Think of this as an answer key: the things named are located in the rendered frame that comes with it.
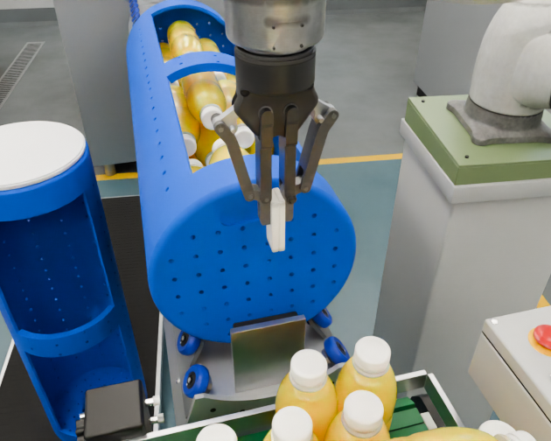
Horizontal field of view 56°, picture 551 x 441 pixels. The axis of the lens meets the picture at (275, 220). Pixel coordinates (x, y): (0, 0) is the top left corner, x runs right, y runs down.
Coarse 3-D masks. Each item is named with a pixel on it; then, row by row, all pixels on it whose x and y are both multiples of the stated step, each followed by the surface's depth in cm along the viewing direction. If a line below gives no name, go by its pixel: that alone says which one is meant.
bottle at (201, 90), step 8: (208, 72) 101; (184, 80) 101; (192, 80) 98; (200, 80) 96; (208, 80) 96; (216, 80) 99; (184, 88) 100; (192, 88) 95; (200, 88) 94; (208, 88) 94; (216, 88) 95; (192, 96) 94; (200, 96) 93; (208, 96) 93; (216, 96) 93; (224, 96) 96; (192, 104) 94; (200, 104) 93; (208, 104) 92; (216, 104) 93; (224, 104) 95; (192, 112) 94; (200, 112) 92; (200, 120) 93
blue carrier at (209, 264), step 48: (192, 0) 129; (144, 48) 110; (144, 96) 94; (144, 144) 83; (144, 192) 75; (192, 192) 63; (240, 192) 62; (144, 240) 71; (192, 240) 64; (240, 240) 66; (288, 240) 68; (336, 240) 70; (192, 288) 68; (240, 288) 71; (288, 288) 73; (336, 288) 76
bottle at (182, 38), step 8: (176, 24) 125; (184, 24) 124; (168, 32) 126; (176, 32) 121; (184, 32) 119; (192, 32) 121; (168, 40) 125; (176, 40) 117; (184, 40) 116; (192, 40) 116; (176, 48) 116; (184, 48) 115; (192, 48) 115; (200, 48) 117; (176, 56) 116
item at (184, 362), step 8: (176, 328) 84; (176, 336) 83; (176, 344) 82; (200, 344) 77; (184, 360) 79; (192, 360) 77; (184, 368) 78; (184, 376) 77; (208, 384) 71; (208, 392) 71; (184, 400) 74; (184, 408) 74
